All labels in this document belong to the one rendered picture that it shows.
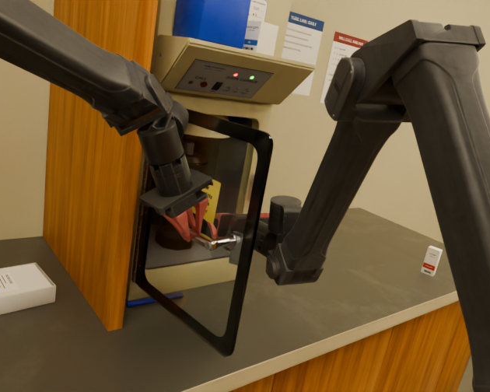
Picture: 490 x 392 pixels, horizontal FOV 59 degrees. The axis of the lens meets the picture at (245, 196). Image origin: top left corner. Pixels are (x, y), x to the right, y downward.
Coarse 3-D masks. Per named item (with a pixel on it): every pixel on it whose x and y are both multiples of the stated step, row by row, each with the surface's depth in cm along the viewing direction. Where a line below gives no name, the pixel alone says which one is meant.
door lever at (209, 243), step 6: (192, 234) 72; (198, 234) 72; (204, 234) 72; (228, 234) 73; (192, 240) 72; (198, 240) 71; (204, 240) 70; (210, 240) 69; (216, 240) 70; (222, 240) 71; (228, 240) 72; (234, 240) 72; (204, 246) 70; (210, 246) 69; (216, 246) 70; (222, 246) 71; (228, 246) 73; (234, 246) 72
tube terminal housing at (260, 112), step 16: (160, 0) 81; (176, 0) 82; (272, 0) 95; (288, 0) 98; (160, 16) 82; (272, 16) 97; (288, 16) 99; (160, 32) 82; (176, 96) 89; (192, 96) 91; (208, 96) 93; (208, 112) 95; (224, 112) 97; (240, 112) 100; (256, 112) 103; (256, 128) 108; (144, 160) 89; (128, 272) 97; (128, 288) 97
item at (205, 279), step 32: (192, 128) 78; (224, 128) 72; (192, 160) 78; (224, 160) 73; (256, 160) 68; (224, 192) 73; (256, 192) 68; (160, 224) 87; (224, 224) 74; (256, 224) 69; (160, 256) 88; (192, 256) 81; (224, 256) 74; (160, 288) 89; (192, 288) 81; (224, 288) 75; (192, 320) 82; (224, 320) 76; (224, 352) 76
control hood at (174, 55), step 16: (160, 48) 82; (176, 48) 77; (192, 48) 76; (208, 48) 77; (224, 48) 79; (160, 64) 82; (176, 64) 78; (224, 64) 82; (240, 64) 84; (256, 64) 85; (272, 64) 87; (288, 64) 89; (304, 64) 92; (160, 80) 82; (176, 80) 82; (272, 80) 93; (288, 80) 94; (224, 96) 92; (256, 96) 96; (272, 96) 99
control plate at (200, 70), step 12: (192, 72) 82; (204, 72) 83; (216, 72) 84; (228, 72) 85; (240, 72) 86; (252, 72) 88; (264, 72) 89; (180, 84) 84; (192, 84) 85; (228, 84) 89; (240, 84) 90; (252, 84) 91; (240, 96) 94; (252, 96) 96
